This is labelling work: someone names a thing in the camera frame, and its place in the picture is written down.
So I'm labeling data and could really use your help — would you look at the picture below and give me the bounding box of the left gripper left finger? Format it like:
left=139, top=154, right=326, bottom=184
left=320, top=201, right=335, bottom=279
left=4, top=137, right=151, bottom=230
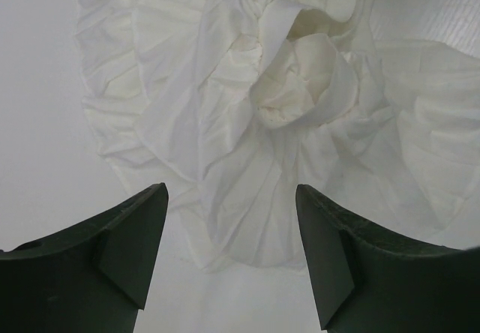
left=1, top=183, right=169, bottom=332

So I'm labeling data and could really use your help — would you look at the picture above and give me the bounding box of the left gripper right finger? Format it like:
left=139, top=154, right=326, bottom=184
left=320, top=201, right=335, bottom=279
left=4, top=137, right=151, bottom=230
left=295, top=184, right=479, bottom=332

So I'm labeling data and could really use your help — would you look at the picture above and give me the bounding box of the white skirt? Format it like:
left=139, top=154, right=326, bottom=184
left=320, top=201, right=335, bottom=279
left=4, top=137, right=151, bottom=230
left=76, top=0, right=479, bottom=271

